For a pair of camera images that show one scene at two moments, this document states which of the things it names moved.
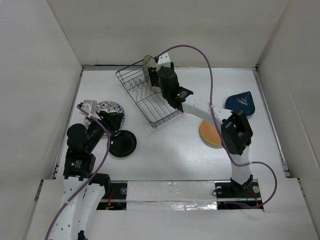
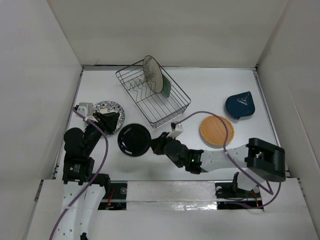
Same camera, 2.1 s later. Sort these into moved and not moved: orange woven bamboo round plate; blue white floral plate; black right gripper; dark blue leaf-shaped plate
Moved: black right gripper
Not moved: orange woven bamboo round plate; blue white floral plate; dark blue leaf-shaped plate
